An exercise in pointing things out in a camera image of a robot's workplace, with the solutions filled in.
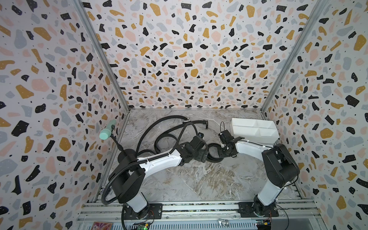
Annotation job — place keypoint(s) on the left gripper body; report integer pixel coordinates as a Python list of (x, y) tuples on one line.
[(202, 156)]

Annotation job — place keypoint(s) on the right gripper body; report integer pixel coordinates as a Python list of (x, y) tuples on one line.
[(224, 152)]

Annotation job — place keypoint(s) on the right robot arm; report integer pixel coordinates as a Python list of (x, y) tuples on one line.
[(280, 168)]

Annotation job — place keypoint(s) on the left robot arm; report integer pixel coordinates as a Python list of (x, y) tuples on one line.
[(126, 180)]

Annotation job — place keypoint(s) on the white divided storage box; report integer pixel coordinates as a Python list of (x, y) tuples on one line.
[(257, 131)]

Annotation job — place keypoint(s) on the black microphone stand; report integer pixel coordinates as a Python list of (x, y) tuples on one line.
[(122, 151)]

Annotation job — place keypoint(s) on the crumpled foil wrapper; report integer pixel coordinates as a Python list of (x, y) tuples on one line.
[(223, 222)]

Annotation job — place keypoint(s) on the green foam microphone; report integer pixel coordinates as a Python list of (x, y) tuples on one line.
[(108, 130)]

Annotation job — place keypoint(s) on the pink printed card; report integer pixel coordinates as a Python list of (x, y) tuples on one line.
[(102, 226)]

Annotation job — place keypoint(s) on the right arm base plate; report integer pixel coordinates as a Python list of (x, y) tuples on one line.
[(256, 209)]

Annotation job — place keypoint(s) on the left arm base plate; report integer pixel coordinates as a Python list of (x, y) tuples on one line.
[(151, 211)]

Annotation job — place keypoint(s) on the aluminium rail frame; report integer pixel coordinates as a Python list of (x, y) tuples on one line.
[(202, 215)]

